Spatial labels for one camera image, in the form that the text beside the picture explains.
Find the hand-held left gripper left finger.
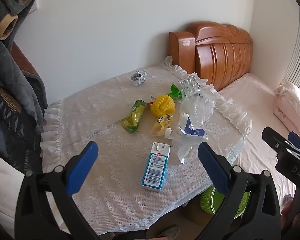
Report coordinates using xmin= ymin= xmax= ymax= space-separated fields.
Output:
xmin=14 ymin=141 xmax=100 ymax=240

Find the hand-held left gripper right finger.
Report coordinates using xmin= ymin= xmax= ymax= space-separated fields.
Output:
xmin=197 ymin=141 xmax=282 ymax=240

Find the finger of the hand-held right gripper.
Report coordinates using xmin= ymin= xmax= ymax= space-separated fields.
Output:
xmin=288 ymin=131 xmax=300 ymax=157
xmin=262 ymin=126 xmax=290 ymax=157

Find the green mesh waste basket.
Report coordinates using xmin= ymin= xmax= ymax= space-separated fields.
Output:
xmin=199 ymin=185 xmax=251 ymax=218

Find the white blue wrapper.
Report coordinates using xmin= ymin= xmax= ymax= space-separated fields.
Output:
xmin=165 ymin=114 xmax=207 ymax=165

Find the blue white milk carton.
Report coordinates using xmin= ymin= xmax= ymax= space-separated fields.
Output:
xmin=141 ymin=142 xmax=171 ymax=192

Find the clear plastic bag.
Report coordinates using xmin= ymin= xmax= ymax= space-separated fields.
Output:
xmin=179 ymin=90 xmax=216 ymax=130

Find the small yellow snack wrapper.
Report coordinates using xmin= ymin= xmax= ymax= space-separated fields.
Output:
xmin=151 ymin=114 xmax=173 ymax=136

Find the yellow green snack wrapper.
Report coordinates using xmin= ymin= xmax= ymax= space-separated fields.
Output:
xmin=120 ymin=100 xmax=147 ymax=133

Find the yellow foam fruit net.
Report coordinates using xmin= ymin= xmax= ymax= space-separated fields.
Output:
xmin=150 ymin=94 xmax=176 ymax=117

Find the person's right hand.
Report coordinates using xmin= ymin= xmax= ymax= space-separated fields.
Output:
xmin=281 ymin=201 xmax=295 ymax=231

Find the folded pink blanket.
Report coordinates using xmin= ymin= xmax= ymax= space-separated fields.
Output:
xmin=274 ymin=81 xmax=300 ymax=140

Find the bed with pink sheet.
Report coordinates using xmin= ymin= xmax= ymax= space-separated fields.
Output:
xmin=218 ymin=73 xmax=300 ymax=207

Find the person's slipper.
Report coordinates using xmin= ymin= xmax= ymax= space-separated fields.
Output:
xmin=156 ymin=225 xmax=180 ymax=239

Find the shiny black jacket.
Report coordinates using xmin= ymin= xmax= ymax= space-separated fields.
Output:
xmin=0 ymin=80 xmax=44 ymax=179

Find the green wrapper piece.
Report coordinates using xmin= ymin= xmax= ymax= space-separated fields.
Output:
xmin=169 ymin=83 xmax=187 ymax=99

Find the white pleated curtain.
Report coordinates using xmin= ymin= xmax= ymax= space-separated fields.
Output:
xmin=282 ymin=9 xmax=300 ymax=93

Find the carved wooden headboard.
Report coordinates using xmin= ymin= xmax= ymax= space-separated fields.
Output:
xmin=168 ymin=21 xmax=254 ymax=92

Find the crumpled silver foil wrapper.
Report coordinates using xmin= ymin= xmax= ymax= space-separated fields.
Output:
xmin=130 ymin=70 xmax=147 ymax=85

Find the grey quilted garment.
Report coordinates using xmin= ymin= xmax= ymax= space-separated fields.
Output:
xmin=0 ymin=0 xmax=48 ymax=128

